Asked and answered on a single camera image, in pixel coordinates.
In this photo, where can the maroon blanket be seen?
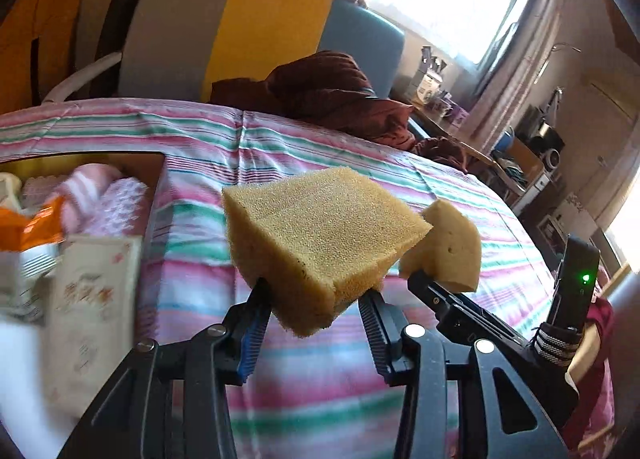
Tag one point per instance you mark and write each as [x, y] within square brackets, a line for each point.
[320, 89]

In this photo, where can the orange white snack packet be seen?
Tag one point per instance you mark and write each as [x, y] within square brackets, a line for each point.
[35, 229]

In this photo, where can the wooden desk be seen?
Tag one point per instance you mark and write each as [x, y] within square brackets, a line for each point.
[465, 139]

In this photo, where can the tan cardboard box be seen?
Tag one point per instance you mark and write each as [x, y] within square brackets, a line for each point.
[25, 369]

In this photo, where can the small yellow sponge with holes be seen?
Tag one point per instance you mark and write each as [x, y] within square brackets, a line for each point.
[445, 244]

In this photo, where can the small white round fan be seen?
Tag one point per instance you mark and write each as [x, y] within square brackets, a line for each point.
[552, 159]

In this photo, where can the white floral patterned box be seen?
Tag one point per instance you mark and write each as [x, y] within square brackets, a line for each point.
[90, 299]

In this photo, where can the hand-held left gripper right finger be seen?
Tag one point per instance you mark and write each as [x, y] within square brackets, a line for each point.
[377, 339]

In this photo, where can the purple box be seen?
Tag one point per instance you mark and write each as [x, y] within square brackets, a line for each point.
[461, 114]

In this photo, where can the large yellow sponge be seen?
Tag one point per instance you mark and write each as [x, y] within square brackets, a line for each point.
[320, 249]

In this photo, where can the side window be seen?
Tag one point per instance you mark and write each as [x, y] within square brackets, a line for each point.
[622, 229]

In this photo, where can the striped bed sheet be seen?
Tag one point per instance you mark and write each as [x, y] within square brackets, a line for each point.
[310, 154]

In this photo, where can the white box with sachets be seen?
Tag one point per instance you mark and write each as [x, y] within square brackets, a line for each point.
[430, 81]

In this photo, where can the orange wooden wardrobe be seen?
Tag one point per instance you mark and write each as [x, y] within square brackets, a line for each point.
[45, 29]

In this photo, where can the printed white mug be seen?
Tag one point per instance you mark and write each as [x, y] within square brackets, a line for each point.
[442, 108]

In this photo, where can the pink towel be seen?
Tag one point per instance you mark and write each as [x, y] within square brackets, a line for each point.
[85, 189]

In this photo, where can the pink striped curtain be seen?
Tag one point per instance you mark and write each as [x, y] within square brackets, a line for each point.
[520, 54]

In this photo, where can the grey yellow blue headboard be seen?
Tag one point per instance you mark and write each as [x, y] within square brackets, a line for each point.
[200, 29]

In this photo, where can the white curved tube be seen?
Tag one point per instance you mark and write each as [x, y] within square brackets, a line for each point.
[80, 76]

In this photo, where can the pink red cloth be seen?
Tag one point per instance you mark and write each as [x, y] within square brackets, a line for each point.
[597, 329]

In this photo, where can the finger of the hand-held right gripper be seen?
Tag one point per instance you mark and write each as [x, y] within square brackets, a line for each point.
[460, 314]

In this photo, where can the maroon cloth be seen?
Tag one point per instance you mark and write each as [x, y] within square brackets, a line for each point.
[445, 151]

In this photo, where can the white cabinet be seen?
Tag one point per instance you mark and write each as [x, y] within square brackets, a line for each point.
[532, 191]

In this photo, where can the pink perforated plastic cup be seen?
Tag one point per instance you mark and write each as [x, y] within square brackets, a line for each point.
[125, 204]

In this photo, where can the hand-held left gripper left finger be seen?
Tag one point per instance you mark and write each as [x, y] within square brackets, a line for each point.
[252, 334]

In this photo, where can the dark red box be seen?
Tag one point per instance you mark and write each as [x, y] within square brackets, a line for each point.
[152, 174]

